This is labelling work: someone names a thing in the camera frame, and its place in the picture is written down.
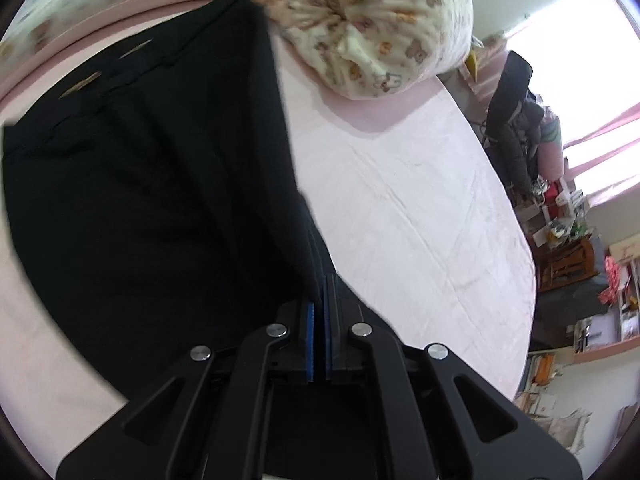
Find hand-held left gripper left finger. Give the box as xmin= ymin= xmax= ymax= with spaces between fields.
xmin=55 ymin=300 xmax=317 ymax=480

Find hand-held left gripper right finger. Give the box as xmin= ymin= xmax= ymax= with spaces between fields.
xmin=322 ymin=274 xmax=584 ymax=480

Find black pants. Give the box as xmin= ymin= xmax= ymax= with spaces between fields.
xmin=0 ymin=0 xmax=403 ymax=411

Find pink bed sheet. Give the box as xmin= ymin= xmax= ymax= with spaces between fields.
xmin=0 ymin=0 xmax=539 ymax=471

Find orange box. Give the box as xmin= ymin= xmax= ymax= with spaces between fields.
xmin=532 ymin=355 xmax=557 ymax=387

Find wooden chair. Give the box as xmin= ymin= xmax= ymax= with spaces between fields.
xmin=537 ymin=237 xmax=601 ymax=292

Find pink cloth bundle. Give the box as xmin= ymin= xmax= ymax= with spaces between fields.
xmin=535 ymin=109 xmax=567 ymax=182

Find red printed cloth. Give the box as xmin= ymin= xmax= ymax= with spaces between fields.
xmin=600 ymin=255 xmax=632 ymax=307

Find bear printed quilt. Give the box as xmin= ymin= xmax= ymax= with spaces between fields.
xmin=0 ymin=0 xmax=475 ymax=101

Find pink curtain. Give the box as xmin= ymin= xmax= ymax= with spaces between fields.
xmin=470 ymin=0 xmax=640 ymax=207

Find pink wall shelf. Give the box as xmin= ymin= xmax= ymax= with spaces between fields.
xmin=572 ymin=335 xmax=640 ymax=366

